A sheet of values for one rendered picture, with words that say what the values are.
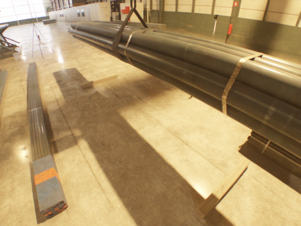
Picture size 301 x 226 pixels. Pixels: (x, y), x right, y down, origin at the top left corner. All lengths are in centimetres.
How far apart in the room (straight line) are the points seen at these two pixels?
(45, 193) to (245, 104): 199
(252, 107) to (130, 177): 153
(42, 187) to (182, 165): 168
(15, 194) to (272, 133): 261
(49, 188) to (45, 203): 17
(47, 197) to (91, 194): 47
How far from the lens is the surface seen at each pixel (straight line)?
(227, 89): 107
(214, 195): 189
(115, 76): 438
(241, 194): 214
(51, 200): 194
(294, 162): 245
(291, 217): 233
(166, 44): 147
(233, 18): 1005
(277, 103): 102
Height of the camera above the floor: 171
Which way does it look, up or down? 36 degrees down
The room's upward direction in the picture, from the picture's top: straight up
